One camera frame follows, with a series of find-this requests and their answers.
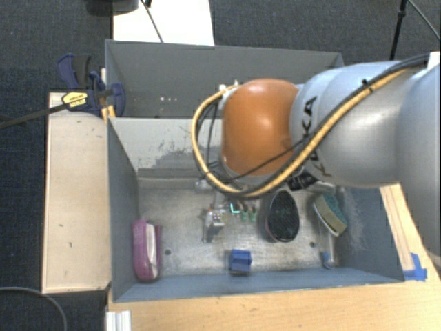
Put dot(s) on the green and yellow sponge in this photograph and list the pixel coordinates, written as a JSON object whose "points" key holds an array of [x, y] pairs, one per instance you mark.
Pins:
{"points": [[332, 212]]}

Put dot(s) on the purple and white oblong object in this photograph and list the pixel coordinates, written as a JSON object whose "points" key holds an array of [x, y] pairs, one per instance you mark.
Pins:
{"points": [[143, 250]]}

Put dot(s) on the black oval mesh object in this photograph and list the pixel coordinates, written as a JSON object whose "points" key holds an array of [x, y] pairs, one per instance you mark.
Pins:
{"points": [[283, 217]]}

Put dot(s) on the grey metal bin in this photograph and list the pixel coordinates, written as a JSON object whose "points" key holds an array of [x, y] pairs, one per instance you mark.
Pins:
{"points": [[165, 81]]}

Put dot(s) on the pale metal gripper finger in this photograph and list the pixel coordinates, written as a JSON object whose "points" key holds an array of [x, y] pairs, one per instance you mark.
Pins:
{"points": [[208, 227], [219, 222]]}

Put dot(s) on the small blue box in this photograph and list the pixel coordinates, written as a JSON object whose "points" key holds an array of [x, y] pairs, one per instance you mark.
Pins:
{"points": [[240, 261]]}

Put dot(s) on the black cylinder on white bracket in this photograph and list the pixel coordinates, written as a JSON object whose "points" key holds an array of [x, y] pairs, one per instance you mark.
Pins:
{"points": [[300, 182]]}

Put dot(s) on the pale wood board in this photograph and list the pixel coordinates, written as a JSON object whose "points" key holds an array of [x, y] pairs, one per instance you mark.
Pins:
{"points": [[76, 198]]}

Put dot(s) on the white stick with blue tip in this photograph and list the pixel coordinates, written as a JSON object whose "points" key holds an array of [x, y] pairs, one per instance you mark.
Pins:
{"points": [[331, 250]]}

